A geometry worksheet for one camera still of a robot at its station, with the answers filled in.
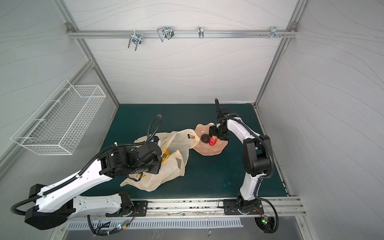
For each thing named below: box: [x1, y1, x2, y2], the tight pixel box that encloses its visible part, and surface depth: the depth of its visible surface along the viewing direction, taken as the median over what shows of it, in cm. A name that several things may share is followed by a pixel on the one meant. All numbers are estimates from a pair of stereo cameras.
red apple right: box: [209, 135, 218, 147], surface depth 97 cm
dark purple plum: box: [201, 133, 210, 144], surface depth 98 cm
